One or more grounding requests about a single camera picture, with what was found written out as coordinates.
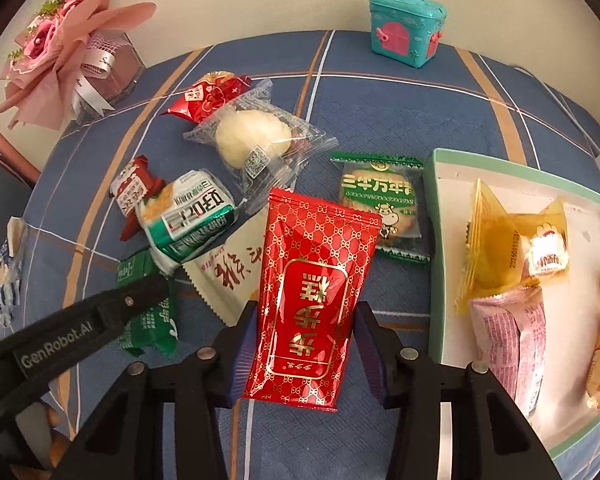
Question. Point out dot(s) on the dark green snack packet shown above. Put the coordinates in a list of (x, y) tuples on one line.
[(145, 330)]

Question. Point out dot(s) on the green and silver snack packet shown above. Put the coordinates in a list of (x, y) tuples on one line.
[(190, 220)]

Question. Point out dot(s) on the teal toy chest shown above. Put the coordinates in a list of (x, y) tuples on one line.
[(405, 30)]

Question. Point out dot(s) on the blue and white wrapper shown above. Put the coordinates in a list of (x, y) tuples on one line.
[(10, 270)]

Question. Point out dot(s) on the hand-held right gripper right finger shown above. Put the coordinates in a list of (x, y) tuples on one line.
[(375, 360)]

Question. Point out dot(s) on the teal shallow cardboard tray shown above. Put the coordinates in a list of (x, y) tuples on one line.
[(530, 190)]

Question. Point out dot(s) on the pink flower bouquet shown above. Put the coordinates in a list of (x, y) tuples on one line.
[(55, 45)]

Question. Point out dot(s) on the clear box with pink filling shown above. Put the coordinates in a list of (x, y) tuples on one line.
[(120, 70)]

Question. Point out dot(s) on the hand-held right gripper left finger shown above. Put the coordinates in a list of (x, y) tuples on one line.
[(241, 355)]

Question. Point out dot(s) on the green cracker packet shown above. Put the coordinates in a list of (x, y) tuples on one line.
[(380, 205)]

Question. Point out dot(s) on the yellow transparent snack packet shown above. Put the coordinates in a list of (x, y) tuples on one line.
[(495, 250)]

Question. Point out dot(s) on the clear packet with white pastry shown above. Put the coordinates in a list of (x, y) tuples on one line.
[(250, 135)]

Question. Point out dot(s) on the red heart-print snack packet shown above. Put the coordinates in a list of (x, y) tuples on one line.
[(210, 97)]

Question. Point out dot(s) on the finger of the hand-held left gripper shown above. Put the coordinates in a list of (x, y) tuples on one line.
[(130, 302)]

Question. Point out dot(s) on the beige packet with red script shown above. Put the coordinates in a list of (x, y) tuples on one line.
[(230, 270)]

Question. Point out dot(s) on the person's left hand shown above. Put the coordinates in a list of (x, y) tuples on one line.
[(55, 430)]

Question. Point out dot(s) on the reddish brown wooden furniture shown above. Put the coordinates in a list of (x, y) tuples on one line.
[(0, 152)]

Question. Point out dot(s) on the pink snack packet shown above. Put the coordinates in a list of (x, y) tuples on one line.
[(515, 345)]

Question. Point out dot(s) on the long red snack packet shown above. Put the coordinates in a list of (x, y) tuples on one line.
[(310, 285)]

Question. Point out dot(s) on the small red snack packet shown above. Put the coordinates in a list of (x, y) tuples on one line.
[(130, 187)]

